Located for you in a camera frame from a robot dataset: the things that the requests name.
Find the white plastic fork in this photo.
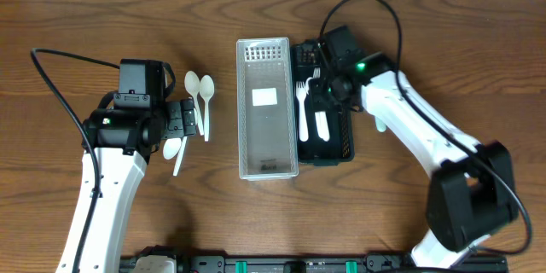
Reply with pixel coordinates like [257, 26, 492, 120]
[311, 67, 331, 142]
[295, 81, 309, 142]

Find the white plastic spoon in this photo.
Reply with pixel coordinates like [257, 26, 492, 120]
[173, 137, 188, 177]
[305, 77, 329, 142]
[163, 138, 182, 160]
[184, 71, 204, 136]
[200, 75, 215, 142]

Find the light teal plastic fork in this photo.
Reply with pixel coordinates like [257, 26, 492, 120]
[375, 117, 386, 133]

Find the white label sticker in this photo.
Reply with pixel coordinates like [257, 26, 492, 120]
[252, 88, 278, 107]

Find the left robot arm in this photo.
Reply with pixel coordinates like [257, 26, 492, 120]
[57, 59, 197, 272]

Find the black plastic basket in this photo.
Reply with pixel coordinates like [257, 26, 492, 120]
[290, 39, 354, 166]

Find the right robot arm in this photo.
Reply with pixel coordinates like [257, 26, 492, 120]
[314, 26, 522, 269]

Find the clear plastic basket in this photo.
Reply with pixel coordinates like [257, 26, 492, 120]
[236, 37, 299, 181]

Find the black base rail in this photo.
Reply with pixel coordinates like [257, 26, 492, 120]
[119, 245, 509, 273]

